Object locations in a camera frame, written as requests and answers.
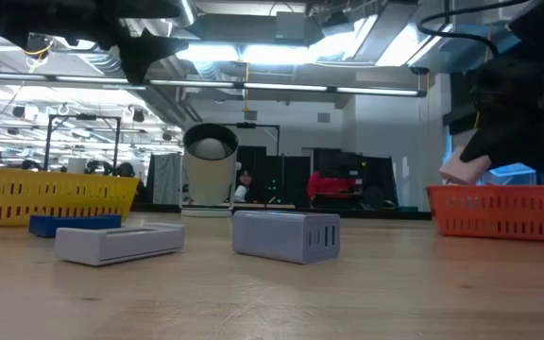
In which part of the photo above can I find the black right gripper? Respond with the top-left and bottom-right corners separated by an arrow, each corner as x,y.
460,51 -> 544,174

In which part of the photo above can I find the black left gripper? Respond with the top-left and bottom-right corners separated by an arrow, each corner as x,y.
0,0 -> 191,85

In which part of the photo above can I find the pink block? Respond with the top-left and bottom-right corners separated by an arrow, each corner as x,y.
439,145 -> 493,186

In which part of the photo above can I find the lavender slotted adapter box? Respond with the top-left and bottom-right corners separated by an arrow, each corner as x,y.
231,210 -> 342,265

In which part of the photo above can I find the orange plastic basket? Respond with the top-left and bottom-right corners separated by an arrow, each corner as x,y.
425,183 -> 544,245

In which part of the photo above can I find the bright ceiling light panel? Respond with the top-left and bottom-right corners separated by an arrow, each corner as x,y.
175,41 -> 349,66

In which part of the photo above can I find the white ball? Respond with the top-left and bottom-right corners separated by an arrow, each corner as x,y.
192,137 -> 230,161

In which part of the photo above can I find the black cabinet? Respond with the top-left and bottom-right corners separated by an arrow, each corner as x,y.
312,147 -> 399,212

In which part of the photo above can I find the grey ceiling unit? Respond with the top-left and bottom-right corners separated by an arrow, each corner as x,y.
275,11 -> 309,42

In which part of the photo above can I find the grey curtain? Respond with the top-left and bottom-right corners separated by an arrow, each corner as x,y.
144,151 -> 184,206

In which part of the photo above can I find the long suspended linear light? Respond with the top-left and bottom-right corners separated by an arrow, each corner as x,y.
0,70 -> 427,98

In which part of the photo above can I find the white cylinder holder black rim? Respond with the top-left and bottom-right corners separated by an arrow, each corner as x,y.
180,122 -> 241,218

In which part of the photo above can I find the yellow plastic basket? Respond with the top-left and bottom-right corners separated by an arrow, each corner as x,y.
0,165 -> 141,228

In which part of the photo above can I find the black partition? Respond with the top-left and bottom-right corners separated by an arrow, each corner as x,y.
236,144 -> 312,209

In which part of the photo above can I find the blue flat box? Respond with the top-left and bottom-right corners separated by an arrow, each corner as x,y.
28,213 -> 123,239

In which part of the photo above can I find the white flat slotted box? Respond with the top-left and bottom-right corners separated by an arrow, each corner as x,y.
54,222 -> 186,267

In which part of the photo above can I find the silver ceiling duct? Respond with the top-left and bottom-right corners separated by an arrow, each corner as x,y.
177,0 -> 196,28

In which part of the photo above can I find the black ceiling cord reel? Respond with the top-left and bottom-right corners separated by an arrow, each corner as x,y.
24,40 -> 56,61

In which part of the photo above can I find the black station frame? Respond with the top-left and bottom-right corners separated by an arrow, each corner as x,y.
43,112 -> 122,177

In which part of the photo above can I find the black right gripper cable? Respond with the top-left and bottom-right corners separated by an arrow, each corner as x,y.
416,0 -> 533,56

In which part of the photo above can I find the black camera stand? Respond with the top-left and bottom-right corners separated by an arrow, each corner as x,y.
219,121 -> 281,157

